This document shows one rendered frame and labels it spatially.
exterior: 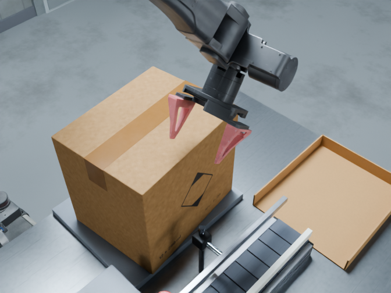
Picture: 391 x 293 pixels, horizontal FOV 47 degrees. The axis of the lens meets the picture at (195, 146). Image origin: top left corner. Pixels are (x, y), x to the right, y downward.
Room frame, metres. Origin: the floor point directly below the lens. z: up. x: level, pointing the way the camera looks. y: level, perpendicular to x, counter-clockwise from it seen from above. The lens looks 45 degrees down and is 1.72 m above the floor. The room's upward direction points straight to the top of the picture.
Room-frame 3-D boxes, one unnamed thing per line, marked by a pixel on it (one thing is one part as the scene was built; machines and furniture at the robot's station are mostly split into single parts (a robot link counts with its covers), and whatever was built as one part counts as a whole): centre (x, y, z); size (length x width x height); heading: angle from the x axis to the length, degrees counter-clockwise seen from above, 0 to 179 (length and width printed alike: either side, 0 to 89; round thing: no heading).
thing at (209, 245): (0.49, -0.03, 0.91); 0.07 x 0.03 x 0.17; 46
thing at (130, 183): (0.67, 0.09, 0.99); 0.30 x 0.24 x 0.27; 142
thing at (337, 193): (0.70, -0.34, 0.85); 0.30 x 0.26 x 0.04; 136
